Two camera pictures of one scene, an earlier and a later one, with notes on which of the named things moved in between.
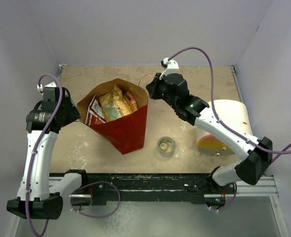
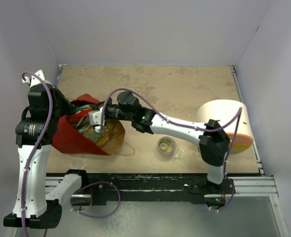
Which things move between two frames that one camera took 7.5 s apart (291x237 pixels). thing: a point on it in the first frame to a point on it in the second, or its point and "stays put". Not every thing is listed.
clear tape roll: [166, 145] stays put
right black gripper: [153, 86] to [110, 101]
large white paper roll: [233, 113] stays put
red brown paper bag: [127, 133] to [73, 133]
